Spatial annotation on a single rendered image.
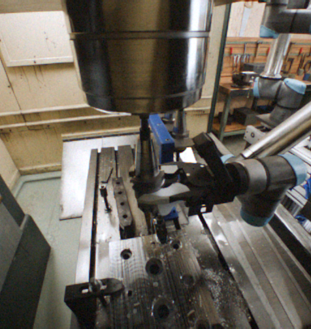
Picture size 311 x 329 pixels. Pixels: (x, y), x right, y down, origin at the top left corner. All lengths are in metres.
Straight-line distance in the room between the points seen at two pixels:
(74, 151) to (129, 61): 1.24
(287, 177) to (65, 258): 0.95
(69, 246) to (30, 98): 0.90
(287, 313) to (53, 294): 0.89
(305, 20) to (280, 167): 0.60
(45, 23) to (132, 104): 1.13
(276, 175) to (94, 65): 0.38
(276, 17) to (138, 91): 0.80
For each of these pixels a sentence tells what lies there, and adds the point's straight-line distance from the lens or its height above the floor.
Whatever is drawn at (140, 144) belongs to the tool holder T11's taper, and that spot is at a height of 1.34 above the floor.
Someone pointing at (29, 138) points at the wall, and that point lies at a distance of 1.52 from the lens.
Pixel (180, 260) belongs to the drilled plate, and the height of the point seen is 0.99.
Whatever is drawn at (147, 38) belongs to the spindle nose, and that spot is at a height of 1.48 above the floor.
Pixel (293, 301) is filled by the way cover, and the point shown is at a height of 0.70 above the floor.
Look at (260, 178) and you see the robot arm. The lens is 0.42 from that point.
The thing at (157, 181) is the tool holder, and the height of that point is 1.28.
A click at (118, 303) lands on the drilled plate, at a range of 0.53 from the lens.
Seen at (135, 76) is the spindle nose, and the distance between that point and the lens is 0.19.
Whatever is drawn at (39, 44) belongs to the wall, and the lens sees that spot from 1.32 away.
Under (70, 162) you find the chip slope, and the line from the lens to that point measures 1.36.
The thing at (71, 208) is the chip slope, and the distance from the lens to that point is 1.21.
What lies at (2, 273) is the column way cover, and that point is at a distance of 0.77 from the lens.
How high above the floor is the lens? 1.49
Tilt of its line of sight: 36 degrees down
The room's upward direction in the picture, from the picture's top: 1 degrees counter-clockwise
